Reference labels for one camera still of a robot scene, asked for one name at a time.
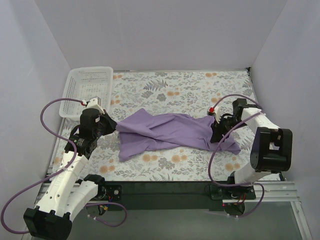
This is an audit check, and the aluminium frame rail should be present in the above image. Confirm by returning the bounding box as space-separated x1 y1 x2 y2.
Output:
22 181 313 240

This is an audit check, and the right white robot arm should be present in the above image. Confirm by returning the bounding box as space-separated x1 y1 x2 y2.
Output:
207 94 293 199

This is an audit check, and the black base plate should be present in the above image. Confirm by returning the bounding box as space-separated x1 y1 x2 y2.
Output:
91 181 256 211

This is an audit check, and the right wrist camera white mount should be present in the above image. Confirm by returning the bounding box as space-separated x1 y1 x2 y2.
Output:
207 106 221 124

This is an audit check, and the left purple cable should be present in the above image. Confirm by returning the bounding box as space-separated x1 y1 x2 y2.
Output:
0 98 128 235

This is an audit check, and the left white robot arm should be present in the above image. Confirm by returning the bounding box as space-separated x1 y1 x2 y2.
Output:
23 108 117 240

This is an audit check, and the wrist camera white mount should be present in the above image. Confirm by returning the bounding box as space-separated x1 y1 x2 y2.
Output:
207 106 221 124
80 96 106 115

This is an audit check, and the white plastic basket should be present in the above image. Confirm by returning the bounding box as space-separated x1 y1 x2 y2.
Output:
62 66 114 111

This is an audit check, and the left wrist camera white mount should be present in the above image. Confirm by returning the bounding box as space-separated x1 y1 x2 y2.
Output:
80 96 106 115

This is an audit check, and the purple t shirt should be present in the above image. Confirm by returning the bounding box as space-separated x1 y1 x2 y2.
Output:
116 108 241 162

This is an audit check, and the floral table cloth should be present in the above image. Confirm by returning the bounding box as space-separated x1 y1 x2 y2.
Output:
79 71 255 181

